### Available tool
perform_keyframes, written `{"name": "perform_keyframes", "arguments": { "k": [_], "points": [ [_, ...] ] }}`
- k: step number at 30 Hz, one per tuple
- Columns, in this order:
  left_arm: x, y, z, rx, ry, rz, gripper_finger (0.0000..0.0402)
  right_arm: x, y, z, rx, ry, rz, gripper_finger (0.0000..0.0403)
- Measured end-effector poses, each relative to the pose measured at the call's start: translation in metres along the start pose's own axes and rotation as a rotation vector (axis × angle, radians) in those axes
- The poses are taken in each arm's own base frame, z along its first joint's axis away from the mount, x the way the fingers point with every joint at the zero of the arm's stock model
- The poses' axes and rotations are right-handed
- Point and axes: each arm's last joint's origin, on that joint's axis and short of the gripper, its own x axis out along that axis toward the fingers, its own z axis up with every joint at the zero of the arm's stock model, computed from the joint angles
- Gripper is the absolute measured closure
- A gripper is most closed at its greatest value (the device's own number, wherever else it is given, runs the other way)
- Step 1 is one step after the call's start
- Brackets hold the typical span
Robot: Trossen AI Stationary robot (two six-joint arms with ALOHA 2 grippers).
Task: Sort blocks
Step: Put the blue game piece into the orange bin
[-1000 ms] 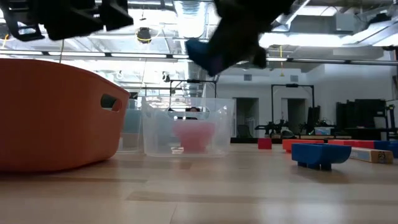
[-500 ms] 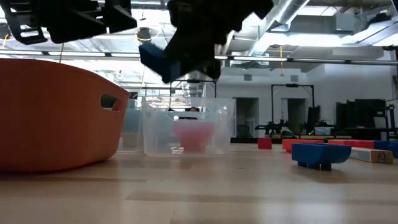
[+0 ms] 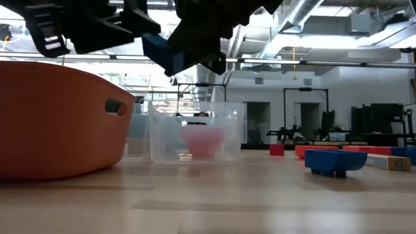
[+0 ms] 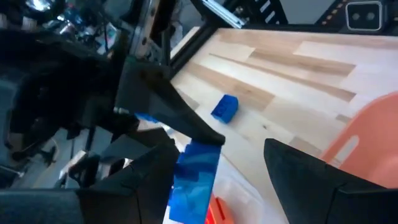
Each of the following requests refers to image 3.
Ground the long ceiling light bar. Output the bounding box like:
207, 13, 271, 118
0, 53, 416, 69

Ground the black cabinet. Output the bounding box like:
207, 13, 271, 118
350, 103, 406, 135

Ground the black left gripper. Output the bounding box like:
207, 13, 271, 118
0, 0, 163, 59

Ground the black gantry frame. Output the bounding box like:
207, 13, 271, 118
283, 86, 330, 131
177, 83, 228, 111

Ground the teal plastic bin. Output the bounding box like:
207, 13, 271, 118
128, 112, 150, 141

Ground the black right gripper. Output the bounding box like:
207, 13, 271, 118
166, 0, 284, 77

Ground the natural wooden plank block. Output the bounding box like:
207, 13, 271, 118
365, 153, 412, 172

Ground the red wooden block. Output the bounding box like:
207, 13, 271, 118
269, 144, 285, 157

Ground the clear plastic bin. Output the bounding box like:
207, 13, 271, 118
147, 101, 246, 164
122, 103, 155, 161

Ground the black office chair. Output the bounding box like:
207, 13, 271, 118
248, 129, 265, 145

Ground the blue toy brick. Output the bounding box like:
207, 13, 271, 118
304, 149, 369, 179
142, 32, 191, 77
391, 146, 416, 166

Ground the yellow hanging cord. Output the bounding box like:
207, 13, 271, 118
291, 47, 299, 81

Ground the orange plastic bin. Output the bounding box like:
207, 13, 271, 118
0, 60, 137, 181

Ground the grey ceiling duct box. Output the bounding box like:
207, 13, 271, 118
302, 12, 371, 35

